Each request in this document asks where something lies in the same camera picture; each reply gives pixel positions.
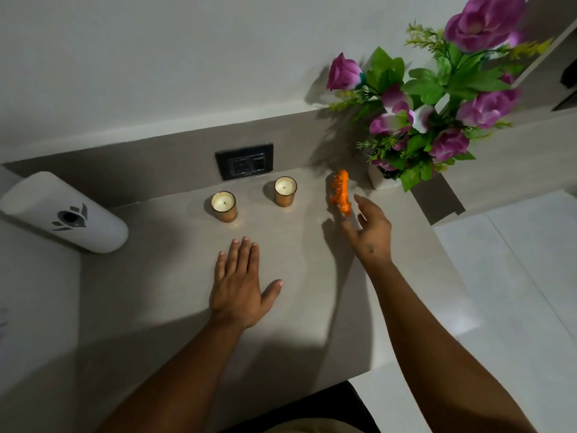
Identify person's right hand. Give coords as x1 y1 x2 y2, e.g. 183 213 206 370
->
341 194 394 266

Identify person's left hand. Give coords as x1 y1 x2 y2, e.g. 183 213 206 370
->
209 236 285 331

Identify orange toy tiger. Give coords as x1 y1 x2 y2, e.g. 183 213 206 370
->
328 169 353 218

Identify gold candle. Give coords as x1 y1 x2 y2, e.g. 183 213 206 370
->
273 176 298 209
210 190 239 223

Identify purple artificial flower bouquet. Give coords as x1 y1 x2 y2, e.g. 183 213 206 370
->
326 0 553 192

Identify white cylinder dispenser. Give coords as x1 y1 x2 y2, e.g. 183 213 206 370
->
0 171 130 254

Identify person's left forearm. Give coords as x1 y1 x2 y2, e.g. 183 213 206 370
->
97 315 253 433

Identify person's right forearm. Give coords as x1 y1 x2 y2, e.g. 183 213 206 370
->
360 259 537 433

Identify person's black trousers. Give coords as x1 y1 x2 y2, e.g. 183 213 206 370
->
216 378 382 433

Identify grey shelf unit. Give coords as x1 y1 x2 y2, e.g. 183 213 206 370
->
412 0 577 226

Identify black television base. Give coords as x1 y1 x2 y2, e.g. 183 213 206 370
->
552 90 577 111

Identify black television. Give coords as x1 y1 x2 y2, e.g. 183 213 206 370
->
560 58 577 90

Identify black wall socket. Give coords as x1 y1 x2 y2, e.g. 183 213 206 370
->
215 143 275 182

